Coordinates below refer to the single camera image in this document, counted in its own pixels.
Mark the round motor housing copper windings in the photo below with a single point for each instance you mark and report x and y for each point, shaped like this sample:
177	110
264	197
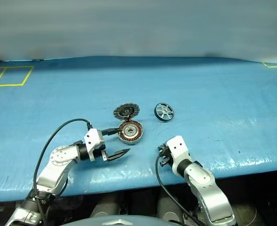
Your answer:
131	130

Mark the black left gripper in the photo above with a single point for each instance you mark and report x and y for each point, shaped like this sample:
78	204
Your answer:
99	154

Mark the round silver motor lid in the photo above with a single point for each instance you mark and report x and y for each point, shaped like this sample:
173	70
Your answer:
126	110

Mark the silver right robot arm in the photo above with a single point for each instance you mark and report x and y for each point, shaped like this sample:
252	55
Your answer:
208	188

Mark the silver spoked rotor black rim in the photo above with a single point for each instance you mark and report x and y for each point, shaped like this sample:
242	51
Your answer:
164	112

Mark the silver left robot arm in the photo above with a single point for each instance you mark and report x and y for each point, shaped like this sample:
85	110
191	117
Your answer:
58	169

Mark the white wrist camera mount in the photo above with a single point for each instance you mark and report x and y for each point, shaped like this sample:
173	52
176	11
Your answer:
178	148
92	139

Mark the grey rounded shape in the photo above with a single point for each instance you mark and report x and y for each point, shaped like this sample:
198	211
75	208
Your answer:
106	207
170	208

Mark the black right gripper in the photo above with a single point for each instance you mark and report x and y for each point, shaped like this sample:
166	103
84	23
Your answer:
165	155

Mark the grey robot torso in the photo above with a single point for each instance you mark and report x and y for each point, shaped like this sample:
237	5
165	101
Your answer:
119	222

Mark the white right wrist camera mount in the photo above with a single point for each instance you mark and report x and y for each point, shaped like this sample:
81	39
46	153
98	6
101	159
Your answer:
178	148

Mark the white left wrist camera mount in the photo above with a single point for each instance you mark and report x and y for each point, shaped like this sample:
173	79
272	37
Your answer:
92	139

